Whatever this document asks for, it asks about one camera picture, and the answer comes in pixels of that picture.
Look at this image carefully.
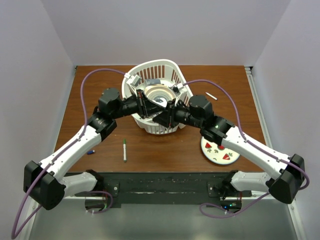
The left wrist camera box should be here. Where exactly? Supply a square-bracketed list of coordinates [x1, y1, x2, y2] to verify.
[124, 72, 142, 91]

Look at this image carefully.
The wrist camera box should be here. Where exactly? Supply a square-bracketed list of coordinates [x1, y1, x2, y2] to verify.
[124, 72, 142, 91]
[171, 83, 186, 101]

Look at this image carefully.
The blue pen cap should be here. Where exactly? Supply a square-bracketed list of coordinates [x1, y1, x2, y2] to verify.
[86, 150, 96, 155]

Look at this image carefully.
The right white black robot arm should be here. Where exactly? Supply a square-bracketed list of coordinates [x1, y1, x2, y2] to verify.
[153, 95, 307, 204]

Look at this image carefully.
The white plastic dish basket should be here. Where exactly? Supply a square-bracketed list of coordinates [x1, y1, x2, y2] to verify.
[121, 58, 195, 135]

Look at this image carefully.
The watermelon pattern plate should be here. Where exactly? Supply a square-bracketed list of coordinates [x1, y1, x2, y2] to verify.
[200, 137, 240, 165]

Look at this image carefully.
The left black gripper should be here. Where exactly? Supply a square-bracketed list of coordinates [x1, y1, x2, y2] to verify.
[111, 89, 165, 120]

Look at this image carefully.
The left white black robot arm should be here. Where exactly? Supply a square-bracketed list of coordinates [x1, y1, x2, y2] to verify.
[23, 88, 167, 210]

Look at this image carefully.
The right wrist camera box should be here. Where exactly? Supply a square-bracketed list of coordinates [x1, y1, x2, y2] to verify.
[171, 83, 186, 101]

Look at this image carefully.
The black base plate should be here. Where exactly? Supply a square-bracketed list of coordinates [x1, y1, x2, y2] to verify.
[79, 172, 252, 208]

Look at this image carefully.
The tan rimmed plate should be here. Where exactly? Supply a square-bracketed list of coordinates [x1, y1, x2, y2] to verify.
[144, 84, 176, 107]

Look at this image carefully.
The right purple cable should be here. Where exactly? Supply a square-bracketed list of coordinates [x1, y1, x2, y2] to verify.
[183, 79, 310, 220]

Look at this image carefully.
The aluminium rail frame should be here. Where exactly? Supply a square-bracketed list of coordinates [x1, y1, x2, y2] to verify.
[244, 66, 273, 148]

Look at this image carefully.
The small white pen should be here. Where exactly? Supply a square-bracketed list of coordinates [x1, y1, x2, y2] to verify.
[205, 92, 218, 101]

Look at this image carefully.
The white marker pen green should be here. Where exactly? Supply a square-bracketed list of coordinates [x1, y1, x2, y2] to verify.
[123, 143, 127, 163]

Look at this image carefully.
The grey object in basket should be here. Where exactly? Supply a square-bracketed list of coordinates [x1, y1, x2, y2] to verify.
[144, 78, 161, 87]

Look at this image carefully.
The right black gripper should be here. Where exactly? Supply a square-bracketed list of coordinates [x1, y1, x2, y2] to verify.
[153, 98, 203, 128]

